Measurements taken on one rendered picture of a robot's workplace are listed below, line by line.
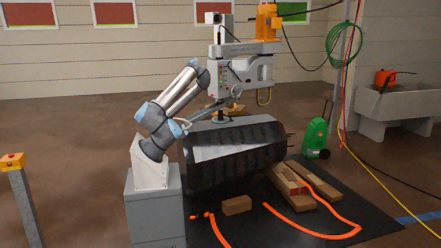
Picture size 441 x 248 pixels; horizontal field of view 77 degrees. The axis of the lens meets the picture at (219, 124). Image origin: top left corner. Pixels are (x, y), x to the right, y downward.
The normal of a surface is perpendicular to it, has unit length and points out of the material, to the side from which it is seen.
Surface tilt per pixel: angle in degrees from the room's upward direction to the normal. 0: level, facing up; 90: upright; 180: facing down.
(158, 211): 90
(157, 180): 90
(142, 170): 90
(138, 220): 90
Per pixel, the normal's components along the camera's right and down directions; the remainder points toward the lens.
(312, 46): 0.21, 0.33
